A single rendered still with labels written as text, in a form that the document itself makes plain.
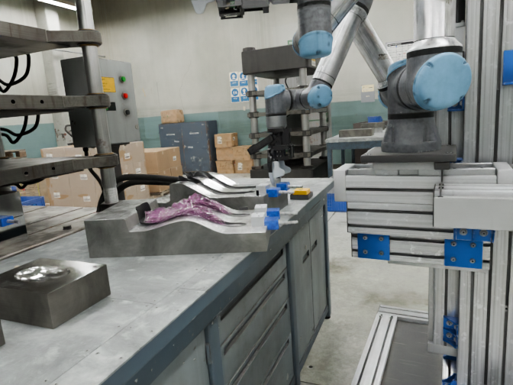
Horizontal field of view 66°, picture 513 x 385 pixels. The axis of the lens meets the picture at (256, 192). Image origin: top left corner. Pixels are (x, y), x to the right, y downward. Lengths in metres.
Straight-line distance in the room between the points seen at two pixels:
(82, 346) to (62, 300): 0.12
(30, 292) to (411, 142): 0.91
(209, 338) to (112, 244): 0.38
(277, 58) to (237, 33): 3.30
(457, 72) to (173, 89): 8.61
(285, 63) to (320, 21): 4.50
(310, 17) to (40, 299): 0.78
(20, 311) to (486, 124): 1.21
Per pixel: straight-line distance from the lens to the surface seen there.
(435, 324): 1.51
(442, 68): 0.96
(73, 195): 5.73
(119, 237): 1.16
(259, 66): 5.55
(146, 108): 9.81
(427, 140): 1.11
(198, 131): 8.46
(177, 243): 1.11
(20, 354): 0.81
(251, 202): 1.36
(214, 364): 1.09
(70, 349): 0.78
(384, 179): 1.11
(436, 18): 1.00
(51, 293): 0.84
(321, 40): 0.93
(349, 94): 7.89
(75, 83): 2.03
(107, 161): 1.79
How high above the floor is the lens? 1.16
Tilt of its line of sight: 11 degrees down
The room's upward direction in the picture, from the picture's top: 4 degrees counter-clockwise
